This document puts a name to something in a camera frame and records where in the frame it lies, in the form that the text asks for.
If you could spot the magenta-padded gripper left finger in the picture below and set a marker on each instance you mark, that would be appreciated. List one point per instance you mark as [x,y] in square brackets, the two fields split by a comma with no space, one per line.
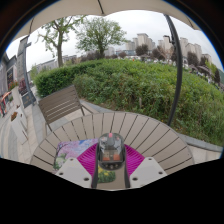
[78,170]

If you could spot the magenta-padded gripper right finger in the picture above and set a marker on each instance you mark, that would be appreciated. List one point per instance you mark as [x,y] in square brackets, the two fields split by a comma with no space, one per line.
[143,170]

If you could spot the grey printed computer mouse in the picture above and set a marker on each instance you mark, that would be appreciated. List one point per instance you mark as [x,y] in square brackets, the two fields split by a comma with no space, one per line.
[111,151]

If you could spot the flower landscape print mouse pad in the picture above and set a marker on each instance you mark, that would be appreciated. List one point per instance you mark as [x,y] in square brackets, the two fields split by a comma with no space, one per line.
[71,148]

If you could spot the brown slatted outdoor chair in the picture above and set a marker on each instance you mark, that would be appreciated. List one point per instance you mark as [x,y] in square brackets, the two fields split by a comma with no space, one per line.
[60,105]

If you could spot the white planter box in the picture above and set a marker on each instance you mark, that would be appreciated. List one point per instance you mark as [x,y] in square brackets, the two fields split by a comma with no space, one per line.
[19,130]

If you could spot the green hedge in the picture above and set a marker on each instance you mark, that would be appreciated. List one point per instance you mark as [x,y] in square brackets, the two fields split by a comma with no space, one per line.
[133,83]

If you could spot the dark grey sign pillar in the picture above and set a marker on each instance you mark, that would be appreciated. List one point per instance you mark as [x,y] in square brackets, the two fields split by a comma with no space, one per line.
[24,66]

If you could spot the thin sparse tree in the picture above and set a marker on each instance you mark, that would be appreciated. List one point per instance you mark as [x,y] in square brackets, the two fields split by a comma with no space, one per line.
[59,46]

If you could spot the bushy round tree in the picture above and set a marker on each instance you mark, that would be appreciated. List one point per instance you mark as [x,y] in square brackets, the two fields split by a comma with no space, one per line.
[100,33]

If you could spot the beige patio umbrella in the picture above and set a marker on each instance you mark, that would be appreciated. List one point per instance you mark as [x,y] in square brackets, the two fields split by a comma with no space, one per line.
[66,8]

